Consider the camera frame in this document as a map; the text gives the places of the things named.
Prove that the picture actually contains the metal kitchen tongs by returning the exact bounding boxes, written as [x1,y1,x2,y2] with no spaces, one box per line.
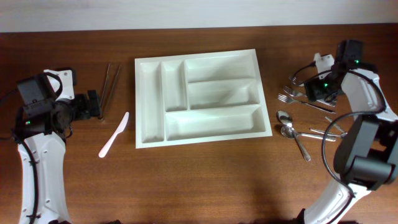
[99,63,121,123]

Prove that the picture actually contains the white cutlery tray organizer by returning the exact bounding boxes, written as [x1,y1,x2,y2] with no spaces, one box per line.
[135,49,272,149]

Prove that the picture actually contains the silver fork dark handle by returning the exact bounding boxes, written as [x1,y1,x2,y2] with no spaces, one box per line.
[277,93,336,114]

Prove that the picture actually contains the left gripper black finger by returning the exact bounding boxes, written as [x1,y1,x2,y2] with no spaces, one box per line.
[90,106,103,119]
[87,90,100,106]

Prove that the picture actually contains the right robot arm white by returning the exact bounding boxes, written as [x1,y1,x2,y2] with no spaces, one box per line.
[290,40,397,223]

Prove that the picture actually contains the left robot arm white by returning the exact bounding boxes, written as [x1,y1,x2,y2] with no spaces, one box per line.
[12,68,103,223]

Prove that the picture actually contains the large silver spoon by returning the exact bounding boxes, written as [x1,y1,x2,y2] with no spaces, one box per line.
[277,110,311,162]
[280,126,323,140]

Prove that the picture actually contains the white plastic knife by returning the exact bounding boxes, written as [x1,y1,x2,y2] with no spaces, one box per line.
[98,112,129,158]

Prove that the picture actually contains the small silver teaspoon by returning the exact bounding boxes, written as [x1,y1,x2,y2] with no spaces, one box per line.
[325,116,345,133]
[309,128,348,139]

